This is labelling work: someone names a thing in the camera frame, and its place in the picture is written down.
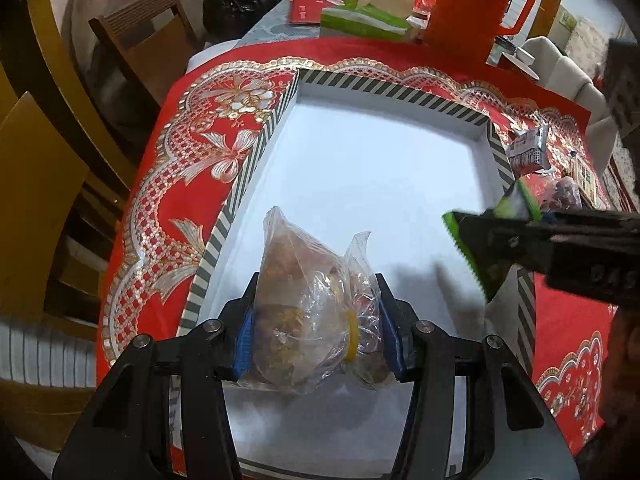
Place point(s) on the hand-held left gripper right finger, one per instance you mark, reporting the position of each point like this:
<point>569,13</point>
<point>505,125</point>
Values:
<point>392,345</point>

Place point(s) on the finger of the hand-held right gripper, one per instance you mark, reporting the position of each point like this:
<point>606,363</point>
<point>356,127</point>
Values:
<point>510,240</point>

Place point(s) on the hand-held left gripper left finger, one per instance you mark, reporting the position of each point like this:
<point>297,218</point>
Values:
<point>244,345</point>

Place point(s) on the green snack packet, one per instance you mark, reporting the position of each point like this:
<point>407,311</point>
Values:
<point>482,280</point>

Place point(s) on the clear plastic bag of snacks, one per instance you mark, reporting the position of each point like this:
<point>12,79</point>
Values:
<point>300,320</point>

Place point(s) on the white tray with striped rim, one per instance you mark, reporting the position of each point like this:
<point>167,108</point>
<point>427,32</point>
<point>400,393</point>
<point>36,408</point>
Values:
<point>375,170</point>

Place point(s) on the person's right forearm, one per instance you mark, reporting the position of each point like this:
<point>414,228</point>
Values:
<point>622,360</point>

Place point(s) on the purple snack packet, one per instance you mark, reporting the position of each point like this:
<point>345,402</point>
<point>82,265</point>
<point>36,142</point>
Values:
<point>565,195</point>

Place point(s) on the white red snack packet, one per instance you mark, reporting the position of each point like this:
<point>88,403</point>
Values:
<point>529,152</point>

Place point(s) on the grey padded chair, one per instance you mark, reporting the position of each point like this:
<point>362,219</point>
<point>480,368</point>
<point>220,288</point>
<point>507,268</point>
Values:
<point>565,75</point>

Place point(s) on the white plate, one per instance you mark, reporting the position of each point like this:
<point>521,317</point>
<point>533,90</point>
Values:
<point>520,62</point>

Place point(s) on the white radiator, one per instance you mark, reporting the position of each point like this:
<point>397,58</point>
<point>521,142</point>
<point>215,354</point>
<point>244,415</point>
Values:
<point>45,357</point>

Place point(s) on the red gold floral tablecloth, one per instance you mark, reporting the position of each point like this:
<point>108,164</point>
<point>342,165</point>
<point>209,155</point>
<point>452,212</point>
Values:
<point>200,125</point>

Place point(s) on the red ribbed pitcher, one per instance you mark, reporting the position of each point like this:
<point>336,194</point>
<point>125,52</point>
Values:
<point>465,10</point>

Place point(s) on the yellow wooden chair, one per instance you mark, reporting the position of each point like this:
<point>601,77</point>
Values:
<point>45,200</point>
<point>65,70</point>

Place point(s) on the green white tissue box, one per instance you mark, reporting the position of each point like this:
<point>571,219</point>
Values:
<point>360,22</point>

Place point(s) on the red envelope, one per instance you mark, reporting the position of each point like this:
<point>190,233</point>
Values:
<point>307,10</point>

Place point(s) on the brown wooden chair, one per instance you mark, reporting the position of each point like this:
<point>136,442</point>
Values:
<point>150,35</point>

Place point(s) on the black plastic bag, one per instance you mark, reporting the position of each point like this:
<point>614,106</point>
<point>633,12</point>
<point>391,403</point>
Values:
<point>235,0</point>

